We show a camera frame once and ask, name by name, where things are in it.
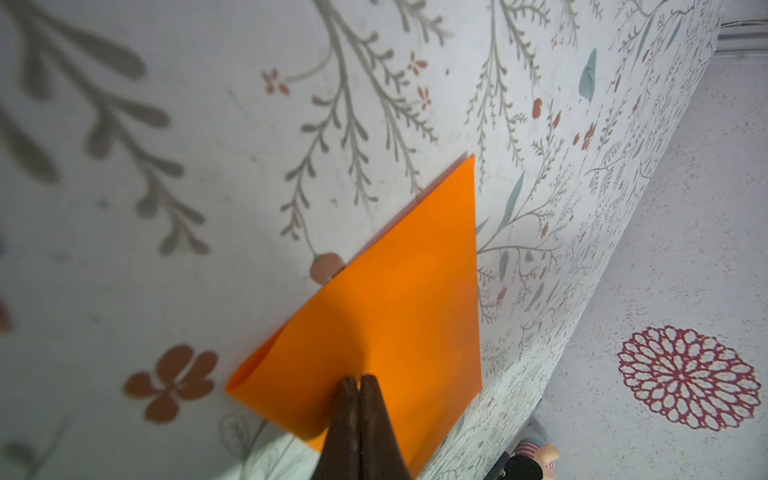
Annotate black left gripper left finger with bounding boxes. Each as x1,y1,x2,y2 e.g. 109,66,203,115
311,377,361,480

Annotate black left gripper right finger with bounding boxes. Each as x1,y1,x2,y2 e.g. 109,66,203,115
359,375,411,480

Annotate orange square paper sheet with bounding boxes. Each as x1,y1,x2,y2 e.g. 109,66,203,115
226,158,482,475

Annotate boy face plush toy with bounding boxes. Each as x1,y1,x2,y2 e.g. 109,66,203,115
500,438,561,480

